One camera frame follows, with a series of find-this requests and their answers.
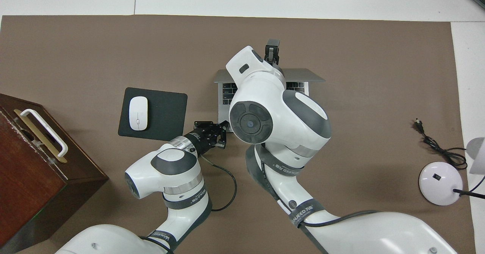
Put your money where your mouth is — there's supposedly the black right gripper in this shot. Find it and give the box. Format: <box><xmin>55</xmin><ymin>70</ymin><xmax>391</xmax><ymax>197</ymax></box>
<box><xmin>263</xmin><ymin>39</ymin><xmax>284</xmax><ymax>73</ymax></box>

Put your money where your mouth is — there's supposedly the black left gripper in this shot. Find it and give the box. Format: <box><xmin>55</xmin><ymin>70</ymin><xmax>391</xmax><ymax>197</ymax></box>
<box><xmin>183</xmin><ymin>120</ymin><xmax>230</xmax><ymax>157</ymax></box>

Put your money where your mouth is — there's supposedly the silver grey laptop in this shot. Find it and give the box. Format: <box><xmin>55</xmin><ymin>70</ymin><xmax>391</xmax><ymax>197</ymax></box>
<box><xmin>213</xmin><ymin>68</ymin><xmax>326</xmax><ymax>125</ymax></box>

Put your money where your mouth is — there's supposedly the black mouse pad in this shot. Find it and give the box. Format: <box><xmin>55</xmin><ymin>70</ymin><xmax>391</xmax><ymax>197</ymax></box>
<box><xmin>118</xmin><ymin>87</ymin><xmax>188</xmax><ymax>143</ymax></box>

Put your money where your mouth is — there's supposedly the white computer mouse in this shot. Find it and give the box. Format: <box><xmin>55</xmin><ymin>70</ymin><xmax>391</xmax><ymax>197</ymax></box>
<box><xmin>129</xmin><ymin>96</ymin><xmax>149</xmax><ymax>131</ymax></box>

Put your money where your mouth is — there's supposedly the brown table mat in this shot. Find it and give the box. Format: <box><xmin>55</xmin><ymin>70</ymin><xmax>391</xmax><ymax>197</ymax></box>
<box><xmin>0</xmin><ymin>15</ymin><xmax>477</xmax><ymax>254</ymax></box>

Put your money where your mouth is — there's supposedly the brass box plate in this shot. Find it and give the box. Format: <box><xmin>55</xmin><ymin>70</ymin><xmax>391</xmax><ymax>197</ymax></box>
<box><xmin>14</xmin><ymin>109</ymin><xmax>68</xmax><ymax>164</ymax></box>

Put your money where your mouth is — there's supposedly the dark brown wooden box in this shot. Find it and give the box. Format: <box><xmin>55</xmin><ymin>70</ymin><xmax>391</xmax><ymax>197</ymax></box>
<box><xmin>0</xmin><ymin>93</ymin><xmax>110</xmax><ymax>254</ymax></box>

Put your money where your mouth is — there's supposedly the white desk lamp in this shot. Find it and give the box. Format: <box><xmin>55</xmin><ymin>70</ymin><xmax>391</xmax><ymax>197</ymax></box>
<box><xmin>419</xmin><ymin>137</ymin><xmax>485</xmax><ymax>206</ymax></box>

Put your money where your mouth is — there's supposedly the white box handle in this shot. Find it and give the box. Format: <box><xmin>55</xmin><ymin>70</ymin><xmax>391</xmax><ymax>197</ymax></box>
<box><xmin>20</xmin><ymin>109</ymin><xmax>69</xmax><ymax>158</ymax></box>

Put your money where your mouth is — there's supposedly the black lamp power cable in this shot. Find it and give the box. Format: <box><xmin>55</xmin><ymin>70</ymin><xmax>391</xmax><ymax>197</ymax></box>
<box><xmin>413</xmin><ymin>118</ymin><xmax>485</xmax><ymax>194</ymax></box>

